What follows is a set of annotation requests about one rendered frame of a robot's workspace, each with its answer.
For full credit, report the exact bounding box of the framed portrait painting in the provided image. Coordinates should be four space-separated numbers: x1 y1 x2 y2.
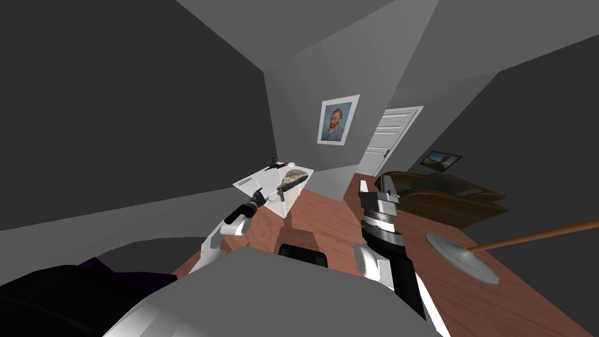
316 94 361 146

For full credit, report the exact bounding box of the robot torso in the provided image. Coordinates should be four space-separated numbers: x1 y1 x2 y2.
102 243 451 337

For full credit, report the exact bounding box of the brown sofa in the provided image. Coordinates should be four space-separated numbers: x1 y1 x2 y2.
374 170 510 230

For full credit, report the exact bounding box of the dark framed landscape picture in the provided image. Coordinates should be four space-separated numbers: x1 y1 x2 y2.
419 150 463 174

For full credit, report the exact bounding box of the floor lamp with wooden pole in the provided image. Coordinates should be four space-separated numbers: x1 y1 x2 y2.
424 219 599 286

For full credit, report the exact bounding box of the white panelled door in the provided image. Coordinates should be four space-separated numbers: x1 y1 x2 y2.
357 105 425 177

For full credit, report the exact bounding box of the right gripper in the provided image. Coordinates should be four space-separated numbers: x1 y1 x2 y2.
358 174 400 219

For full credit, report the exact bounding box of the white table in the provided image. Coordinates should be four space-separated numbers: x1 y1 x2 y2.
232 161 315 219

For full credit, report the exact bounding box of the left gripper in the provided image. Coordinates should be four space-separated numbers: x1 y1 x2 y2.
249 187 269 210

